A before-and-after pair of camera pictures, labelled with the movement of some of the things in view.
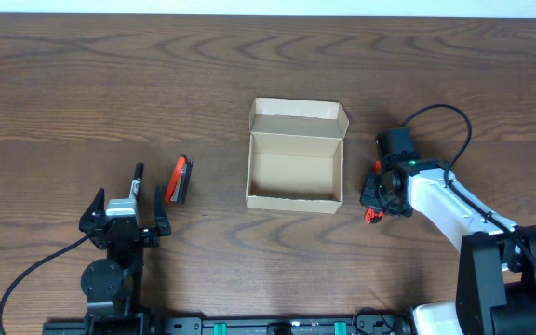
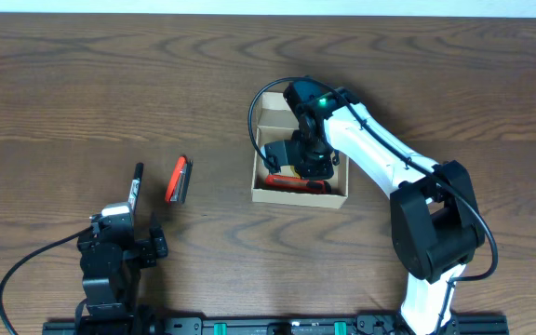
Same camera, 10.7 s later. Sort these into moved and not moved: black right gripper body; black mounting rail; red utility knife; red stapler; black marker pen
Moved: black right gripper body; red utility knife
Not moved: red stapler; black marker pen; black mounting rail
